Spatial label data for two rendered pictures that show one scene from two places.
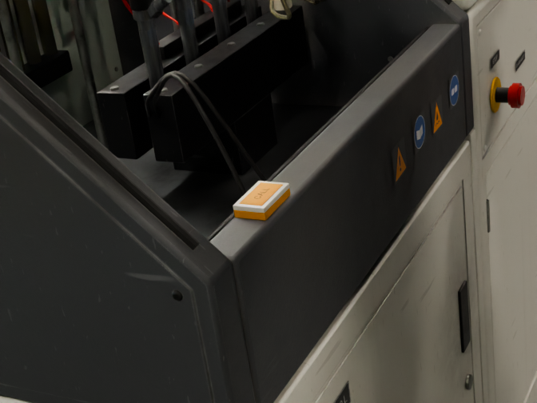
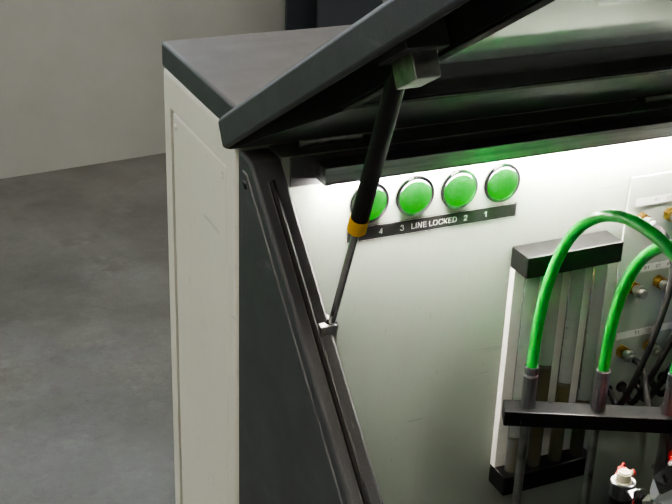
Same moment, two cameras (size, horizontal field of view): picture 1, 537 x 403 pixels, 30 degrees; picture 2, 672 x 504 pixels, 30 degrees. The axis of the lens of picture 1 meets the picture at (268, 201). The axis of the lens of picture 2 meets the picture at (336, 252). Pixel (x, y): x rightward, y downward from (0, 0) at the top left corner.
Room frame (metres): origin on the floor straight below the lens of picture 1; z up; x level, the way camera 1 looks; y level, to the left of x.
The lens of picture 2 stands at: (-0.07, -0.30, 1.95)
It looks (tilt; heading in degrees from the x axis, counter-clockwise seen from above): 25 degrees down; 35
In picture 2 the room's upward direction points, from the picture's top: 2 degrees clockwise
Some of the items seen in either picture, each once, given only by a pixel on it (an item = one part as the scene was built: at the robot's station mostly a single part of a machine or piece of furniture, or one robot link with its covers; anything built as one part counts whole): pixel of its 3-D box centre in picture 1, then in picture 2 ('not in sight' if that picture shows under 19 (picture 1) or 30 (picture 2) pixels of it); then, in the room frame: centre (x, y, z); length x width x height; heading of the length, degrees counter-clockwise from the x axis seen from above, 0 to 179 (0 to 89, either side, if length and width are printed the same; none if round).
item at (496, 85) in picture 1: (508, 95); not in sight; (1.34, -0.36, 0.80); 0.05 x 0.04 x 0.05; 150
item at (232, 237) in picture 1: (362, 181); not in sight; (0.97, -0.10, 0.87); 0.62 x 0.04 x 0.16; 150
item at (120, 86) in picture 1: (217, 101); not in sight; (1.19, 0.04, 0.91); 0.34 x 0.10 x 0.15; 150
